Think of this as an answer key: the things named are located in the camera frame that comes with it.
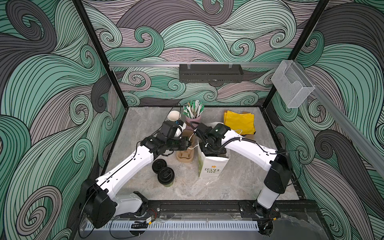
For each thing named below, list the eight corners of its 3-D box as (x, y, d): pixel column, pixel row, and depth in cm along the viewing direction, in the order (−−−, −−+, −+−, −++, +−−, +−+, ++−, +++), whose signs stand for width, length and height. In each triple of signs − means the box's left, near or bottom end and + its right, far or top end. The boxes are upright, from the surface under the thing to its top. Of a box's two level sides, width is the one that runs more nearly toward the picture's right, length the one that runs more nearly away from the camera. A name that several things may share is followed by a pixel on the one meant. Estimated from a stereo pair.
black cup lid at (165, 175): (159, 188, 81) (156, 182, 72) (161, 174, 86) (158, 166, 77) (174, 188, 81) (172, 182, 72) (175, 174, 86) (173, 166, 77)
